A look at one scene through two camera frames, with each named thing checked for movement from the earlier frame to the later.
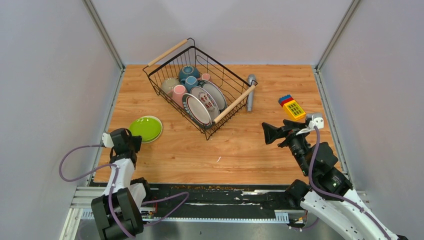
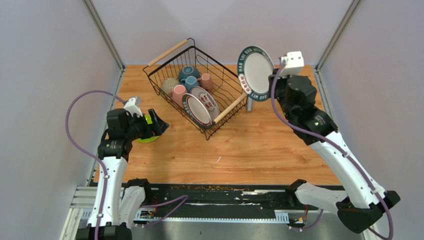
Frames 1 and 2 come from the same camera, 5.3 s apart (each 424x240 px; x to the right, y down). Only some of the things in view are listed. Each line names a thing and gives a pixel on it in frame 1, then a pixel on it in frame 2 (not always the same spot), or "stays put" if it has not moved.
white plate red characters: (209, 99) stays put
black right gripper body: (297, 145) → (280, 86)
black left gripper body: (134, 143) → (138, 127)
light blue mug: (189, 82) stays put
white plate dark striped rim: (197, 111) stays put
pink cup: (178, 91) stays put
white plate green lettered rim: (216, 92) → (254, 66)
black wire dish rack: (203, 91) stays put
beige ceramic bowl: (168, 84) stays put
